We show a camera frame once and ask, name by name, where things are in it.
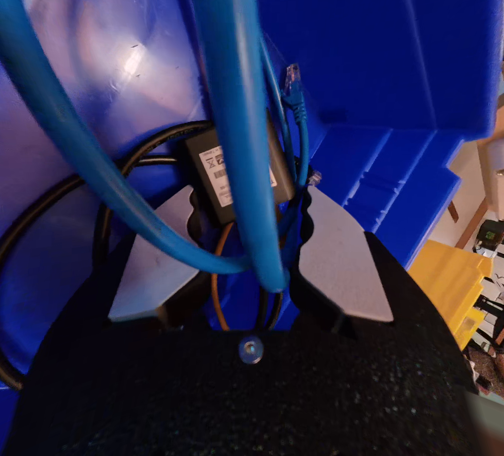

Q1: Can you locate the black electronic device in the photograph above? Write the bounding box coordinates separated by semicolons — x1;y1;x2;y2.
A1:
474;219;504;258

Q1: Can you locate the blue plastic bin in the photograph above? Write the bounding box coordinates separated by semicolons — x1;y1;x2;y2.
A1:
0;0;504;394

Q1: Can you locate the yellow plastic bin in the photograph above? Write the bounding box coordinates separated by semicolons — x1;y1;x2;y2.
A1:
407;240;495;351

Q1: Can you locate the wooden furniture leg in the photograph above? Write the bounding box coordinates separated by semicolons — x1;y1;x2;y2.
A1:
448;195;490;249

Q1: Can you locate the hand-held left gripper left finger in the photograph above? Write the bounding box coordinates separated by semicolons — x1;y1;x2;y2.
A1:
107;184;213;328

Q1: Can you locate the orange ethernet cable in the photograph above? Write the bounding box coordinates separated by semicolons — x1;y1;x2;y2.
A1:
211;223;237;331

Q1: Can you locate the black ethernet cable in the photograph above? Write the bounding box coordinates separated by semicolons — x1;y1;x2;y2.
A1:
0;121;215;391

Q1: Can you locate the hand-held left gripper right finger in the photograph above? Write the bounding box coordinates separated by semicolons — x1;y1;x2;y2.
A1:
289;185;395;334

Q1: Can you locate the black network adapter box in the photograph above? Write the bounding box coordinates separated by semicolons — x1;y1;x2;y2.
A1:
184;110;297;225

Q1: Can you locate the blue ethernet cable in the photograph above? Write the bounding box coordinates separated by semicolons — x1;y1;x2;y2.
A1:
0;0;324;294

